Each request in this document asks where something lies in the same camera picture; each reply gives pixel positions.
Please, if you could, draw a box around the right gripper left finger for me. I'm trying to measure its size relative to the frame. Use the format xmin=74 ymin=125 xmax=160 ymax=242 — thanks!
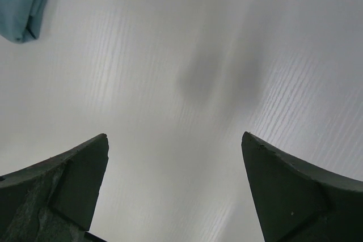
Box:
xmin=1 ymin=134 xmax=109 ymax=241

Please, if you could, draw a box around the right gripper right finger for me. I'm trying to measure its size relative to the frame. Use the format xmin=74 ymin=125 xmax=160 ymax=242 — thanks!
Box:
xmin=242 ymin=132 xmax=362 ymax=241

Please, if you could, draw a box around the blue-grey t-shirt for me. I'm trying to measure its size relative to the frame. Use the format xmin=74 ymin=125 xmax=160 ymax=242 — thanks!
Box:
xmin=1 ymin=0 xmax=47 ymax=44

